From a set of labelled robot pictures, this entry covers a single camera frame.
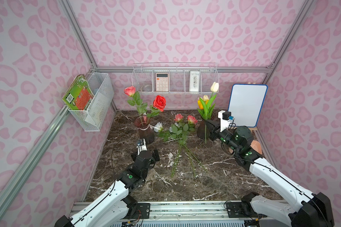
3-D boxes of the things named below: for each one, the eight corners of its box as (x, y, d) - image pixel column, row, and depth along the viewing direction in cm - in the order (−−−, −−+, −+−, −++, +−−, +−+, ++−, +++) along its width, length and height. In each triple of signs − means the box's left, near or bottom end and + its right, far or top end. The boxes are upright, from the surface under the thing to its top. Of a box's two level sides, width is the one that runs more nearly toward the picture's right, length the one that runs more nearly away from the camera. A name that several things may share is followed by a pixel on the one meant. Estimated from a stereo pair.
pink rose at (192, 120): (191, 125, 109) (192, 123, 107) (185, 119, 113) (185, 116, 111) (197, 122, 111) (197, 120, 109) (190, 116, 115) (191, 114, 113)
